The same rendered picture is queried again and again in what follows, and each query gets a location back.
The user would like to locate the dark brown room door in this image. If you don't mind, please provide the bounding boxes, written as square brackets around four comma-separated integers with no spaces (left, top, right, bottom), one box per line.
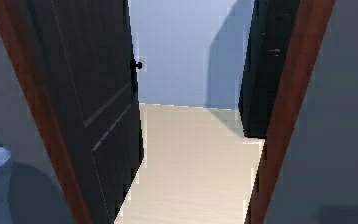
[18,0,145,224]

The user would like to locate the red-brown door frame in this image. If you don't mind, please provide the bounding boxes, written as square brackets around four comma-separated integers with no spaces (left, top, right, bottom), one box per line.
[0,0,337,224]

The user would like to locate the black round door knob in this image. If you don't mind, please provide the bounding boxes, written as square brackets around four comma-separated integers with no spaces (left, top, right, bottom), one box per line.
[130,59,144,72]

